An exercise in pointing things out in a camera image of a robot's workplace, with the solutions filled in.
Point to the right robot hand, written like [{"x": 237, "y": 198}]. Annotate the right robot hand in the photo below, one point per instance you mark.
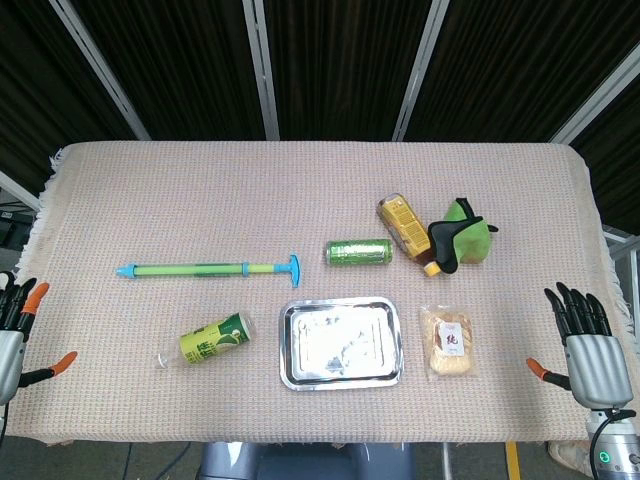
[{"x": 595, "y": 365}]

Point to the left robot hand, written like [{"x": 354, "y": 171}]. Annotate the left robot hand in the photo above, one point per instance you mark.
[{"x": 10, "y": 350}]

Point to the packaged bread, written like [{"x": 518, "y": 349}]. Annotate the packaged bread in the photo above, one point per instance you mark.
[{"x": 451, "y": 341}]

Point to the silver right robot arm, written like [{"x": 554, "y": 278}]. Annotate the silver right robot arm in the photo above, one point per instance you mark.
[{"x": 617, "y": 450}]

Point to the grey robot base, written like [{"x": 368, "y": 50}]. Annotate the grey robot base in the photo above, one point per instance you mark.
[{"x": 305, "y": 462}]

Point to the metal tray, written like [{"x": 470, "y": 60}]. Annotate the metal tray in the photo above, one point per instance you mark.
[{"x": 341, "y": 343}]

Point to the green and black plush toy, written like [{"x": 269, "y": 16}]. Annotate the green and black plush toy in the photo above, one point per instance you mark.
[{"x": 472, "y": 240}]

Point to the white table leg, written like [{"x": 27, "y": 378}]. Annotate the white table leg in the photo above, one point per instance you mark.
[{"x": 447, "y": 460}]

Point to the clear bottle with green label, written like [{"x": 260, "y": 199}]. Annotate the clear bottle with green label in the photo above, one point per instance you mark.
[{"x": 215, "y": 342}]

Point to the green and blue water pump toy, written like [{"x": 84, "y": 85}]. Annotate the green and blue water pump toy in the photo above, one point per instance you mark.
[{"x": 200, "y": 270}]

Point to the tea bottle with yellow label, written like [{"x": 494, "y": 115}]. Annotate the tea bottle with yellow label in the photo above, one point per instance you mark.
[{"x": 406, "y": 227}]

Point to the pink woven tablecloth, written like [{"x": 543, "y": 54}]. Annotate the pink woven tablecloth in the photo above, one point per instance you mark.
[{"x": 200, "y": 200}]

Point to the green drink can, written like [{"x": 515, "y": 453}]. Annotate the green drink can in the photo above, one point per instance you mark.
[{"x": 359, "y": 251}]

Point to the white aluminium post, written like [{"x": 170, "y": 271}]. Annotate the white aluminium post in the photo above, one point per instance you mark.
[
  {"x": 420, "y": 70},
  {"x": 261, "y": 70},
  {"x": 595, "y": 100},
  {"x": 100, "y": 70}
]

